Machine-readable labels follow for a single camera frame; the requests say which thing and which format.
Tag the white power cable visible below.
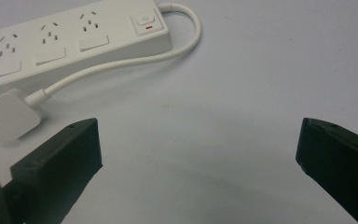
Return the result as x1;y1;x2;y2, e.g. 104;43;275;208
24;2;202;108

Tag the white power plug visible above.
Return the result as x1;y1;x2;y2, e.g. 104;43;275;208
0;88;44;145

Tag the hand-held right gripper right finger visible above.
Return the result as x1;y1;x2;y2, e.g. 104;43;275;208
295;117;358;224

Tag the white power strip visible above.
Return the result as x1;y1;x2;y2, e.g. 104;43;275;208
0;0;172;105

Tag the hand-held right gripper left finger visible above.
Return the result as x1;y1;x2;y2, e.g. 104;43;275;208
1;118;103;224

